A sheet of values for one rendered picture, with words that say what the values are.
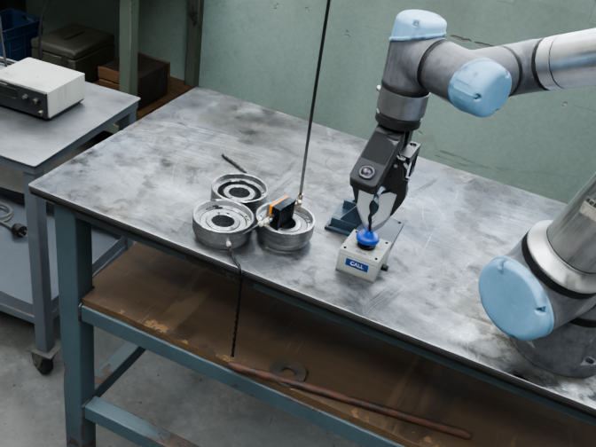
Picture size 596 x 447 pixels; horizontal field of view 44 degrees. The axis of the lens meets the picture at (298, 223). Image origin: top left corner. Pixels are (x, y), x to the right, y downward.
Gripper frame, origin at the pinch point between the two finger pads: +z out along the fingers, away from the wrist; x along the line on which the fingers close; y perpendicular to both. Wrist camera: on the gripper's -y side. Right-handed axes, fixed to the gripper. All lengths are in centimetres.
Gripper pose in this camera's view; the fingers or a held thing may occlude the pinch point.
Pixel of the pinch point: (370, 226)
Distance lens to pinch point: 122.3
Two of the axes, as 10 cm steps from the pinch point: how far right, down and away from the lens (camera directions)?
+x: -9.0, -3.3, 2.8
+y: 4.1, -4.5, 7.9
